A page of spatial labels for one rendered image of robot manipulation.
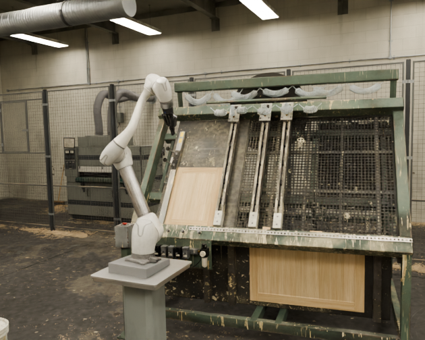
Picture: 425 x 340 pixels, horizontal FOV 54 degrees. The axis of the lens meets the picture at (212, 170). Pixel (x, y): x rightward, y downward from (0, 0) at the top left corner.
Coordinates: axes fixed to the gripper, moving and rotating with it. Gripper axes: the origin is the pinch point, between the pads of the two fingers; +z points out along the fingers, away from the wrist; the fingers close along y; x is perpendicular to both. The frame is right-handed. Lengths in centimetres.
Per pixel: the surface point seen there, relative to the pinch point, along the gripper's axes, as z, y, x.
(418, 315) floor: 190, -192, -47
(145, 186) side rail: 75, 49, -5
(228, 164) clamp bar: 60, -18, -41
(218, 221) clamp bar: 77, -31, 7
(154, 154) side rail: 64, 56, -35
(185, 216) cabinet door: 83, 0, 7
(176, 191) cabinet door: 77, 19, -10
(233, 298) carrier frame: 140, -51, 31
